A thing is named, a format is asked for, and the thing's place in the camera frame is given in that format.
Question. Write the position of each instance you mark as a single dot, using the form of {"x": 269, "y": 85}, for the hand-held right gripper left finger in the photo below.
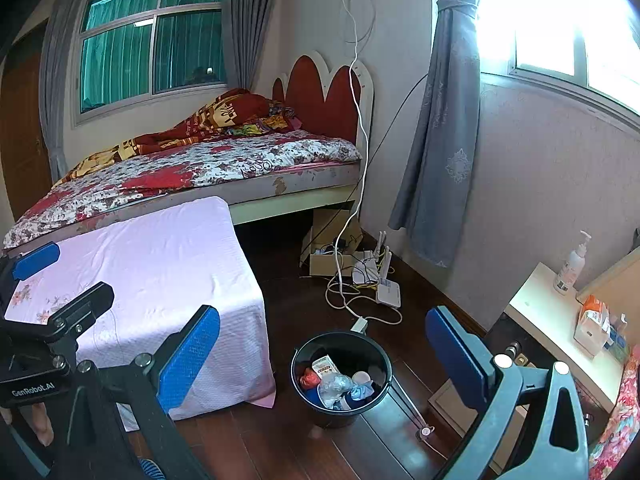
{"x": 190, "y": 355}

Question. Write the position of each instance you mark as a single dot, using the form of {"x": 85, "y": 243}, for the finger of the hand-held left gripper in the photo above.
{"x": 82, "y": 307}
{"x": 36, "y": 260}

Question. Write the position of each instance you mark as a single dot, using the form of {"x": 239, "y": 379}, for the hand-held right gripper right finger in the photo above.
{"x": 457, "y": 360}

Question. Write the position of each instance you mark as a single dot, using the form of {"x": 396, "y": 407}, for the blue paper cup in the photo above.
{"x": 361, "y": 380}

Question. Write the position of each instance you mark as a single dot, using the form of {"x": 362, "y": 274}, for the black trash bin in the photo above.
{"x": 305, "y": 350}

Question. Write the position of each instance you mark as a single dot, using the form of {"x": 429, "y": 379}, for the red plastic bag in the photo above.
{"x": 308, "y": 377}

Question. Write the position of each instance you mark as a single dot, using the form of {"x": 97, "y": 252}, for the clear plastic bag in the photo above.
{"x": 336, "y": 387}

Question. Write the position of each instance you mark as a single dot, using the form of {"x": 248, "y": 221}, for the dark blue plastic bag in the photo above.
{"x": 310, "y": 395}

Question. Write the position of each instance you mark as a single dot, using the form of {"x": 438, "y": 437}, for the red and white carton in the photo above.
{"x": 326, "y": 366}

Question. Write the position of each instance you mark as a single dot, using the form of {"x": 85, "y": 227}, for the person's left hand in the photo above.
{"x": 37, "y": 425}

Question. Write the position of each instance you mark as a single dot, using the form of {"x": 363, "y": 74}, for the pink floral tablecloth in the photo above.
{"x": 150, "y": 260}

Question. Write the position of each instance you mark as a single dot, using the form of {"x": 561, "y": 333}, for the white bedside table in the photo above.
{"x": 545, "y": 320}

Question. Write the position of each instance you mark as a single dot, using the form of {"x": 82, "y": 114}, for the white router with antennas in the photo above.
{"x": 389, "y": 290}

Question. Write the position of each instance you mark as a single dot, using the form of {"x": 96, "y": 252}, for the white power adapter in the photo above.
{"x": 359, "y": 325}

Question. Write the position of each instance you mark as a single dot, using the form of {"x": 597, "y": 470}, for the blue striped cloth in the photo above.
{"x": 151, "y": 470}

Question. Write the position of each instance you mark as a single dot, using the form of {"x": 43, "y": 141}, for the brown wooden door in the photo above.
{"x": 22, "y": 135}

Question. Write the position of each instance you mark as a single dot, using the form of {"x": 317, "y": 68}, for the white flat router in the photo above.
{"x": 362, "y": 272}

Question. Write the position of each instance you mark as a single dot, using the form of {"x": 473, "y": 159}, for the orange and white tissue pack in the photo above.
{"x": 592, "y": 325}

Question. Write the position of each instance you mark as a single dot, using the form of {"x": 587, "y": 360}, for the white pump bottle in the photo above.
{"x": 570, "y": 265}

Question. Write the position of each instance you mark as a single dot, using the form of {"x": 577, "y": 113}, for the cardboard box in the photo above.
{"x": 325, "y": 262}

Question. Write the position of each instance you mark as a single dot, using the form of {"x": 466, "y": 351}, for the red floral cloth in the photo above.
{"x": 620, "y": 420}

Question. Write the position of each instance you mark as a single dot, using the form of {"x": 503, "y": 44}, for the beige wooden board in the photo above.
{"x": 610, "y": 275}

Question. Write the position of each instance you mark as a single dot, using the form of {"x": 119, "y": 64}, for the grey curtain beside door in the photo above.
{"x": 55, "y": 85}

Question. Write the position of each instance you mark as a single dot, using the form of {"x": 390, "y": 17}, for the floral bed quilt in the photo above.
{"x": 225, "y": 160}

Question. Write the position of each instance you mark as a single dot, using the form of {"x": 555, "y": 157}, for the green-tinted sliding window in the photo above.
{"x": 125, "y": 60}

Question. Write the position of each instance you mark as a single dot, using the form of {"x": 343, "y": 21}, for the tied grey curtain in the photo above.
{"x": 440, "y": 135}

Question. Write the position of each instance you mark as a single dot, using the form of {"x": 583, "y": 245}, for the red and yellow blanket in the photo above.
{"x": 210, "y": 115}

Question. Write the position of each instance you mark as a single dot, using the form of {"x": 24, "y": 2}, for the colourful cartoon pillow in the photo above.
{"x": 250, "y": 129}

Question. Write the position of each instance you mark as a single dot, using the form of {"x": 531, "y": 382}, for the red heart-shaped headboard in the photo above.
{"x": 320, "y": 95}

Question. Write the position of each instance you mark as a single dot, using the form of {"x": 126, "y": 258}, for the grey curtain beside headboard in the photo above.
{"x": 255, "y": 25}

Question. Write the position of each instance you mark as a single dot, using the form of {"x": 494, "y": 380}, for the bright side window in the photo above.
{"x": 550, "y": 35}

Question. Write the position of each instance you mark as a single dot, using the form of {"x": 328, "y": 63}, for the white bed frame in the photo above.
{"x": 300, "y": 185}

